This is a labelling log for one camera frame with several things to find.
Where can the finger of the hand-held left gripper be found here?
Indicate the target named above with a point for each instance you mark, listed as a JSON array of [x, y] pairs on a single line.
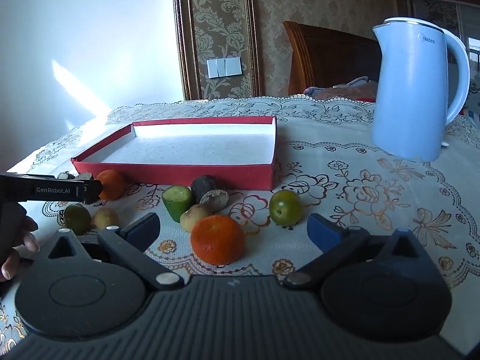
[[93, 192]]

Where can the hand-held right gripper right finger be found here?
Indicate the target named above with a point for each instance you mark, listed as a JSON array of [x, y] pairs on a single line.
[[322, 230]]

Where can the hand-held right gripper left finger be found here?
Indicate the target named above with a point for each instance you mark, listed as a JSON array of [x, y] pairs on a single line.
[[144, 228]]

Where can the orange tangerine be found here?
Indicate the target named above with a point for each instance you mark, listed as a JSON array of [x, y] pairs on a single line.
[[112, 185], [217, 240]]

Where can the small potato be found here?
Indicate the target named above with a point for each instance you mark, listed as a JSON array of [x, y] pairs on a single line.
[[105, 218]]

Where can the green tomato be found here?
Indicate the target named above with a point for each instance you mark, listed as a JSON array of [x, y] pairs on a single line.
[[77, 218]]

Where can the green cucumber piece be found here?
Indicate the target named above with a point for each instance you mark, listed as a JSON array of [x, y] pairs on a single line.
[[176, 202]]

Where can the green tangerine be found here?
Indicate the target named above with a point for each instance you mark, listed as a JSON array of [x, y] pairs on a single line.
[[285, 208]]

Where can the brown longan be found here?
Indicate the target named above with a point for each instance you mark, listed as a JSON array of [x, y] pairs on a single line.
[[193, 217]]

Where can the red shallow cardboard box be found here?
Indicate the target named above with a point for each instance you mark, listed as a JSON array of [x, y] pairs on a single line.
[[187, 146]]

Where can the person's left hand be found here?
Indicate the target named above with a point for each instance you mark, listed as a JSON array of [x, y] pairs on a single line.
[[32, 240]]

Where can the pink patterned blanket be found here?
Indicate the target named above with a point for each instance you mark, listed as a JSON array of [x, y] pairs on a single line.
[[348, 89]]

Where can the light blue electric kettle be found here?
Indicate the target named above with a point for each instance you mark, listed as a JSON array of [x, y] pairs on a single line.
[[408, 93]]

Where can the wooden bed headboard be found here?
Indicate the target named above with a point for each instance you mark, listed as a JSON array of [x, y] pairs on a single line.
[[330, 60]]

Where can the wardrobe with sliding doors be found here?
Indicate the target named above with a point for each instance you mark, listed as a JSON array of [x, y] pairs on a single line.
[[435, 11]]

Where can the white wall switch panel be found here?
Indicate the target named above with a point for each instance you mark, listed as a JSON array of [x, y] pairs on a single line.
[[225, 67]]

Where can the gold wall moulding frame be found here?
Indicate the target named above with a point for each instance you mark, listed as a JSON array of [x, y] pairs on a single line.
[[180, 26]]

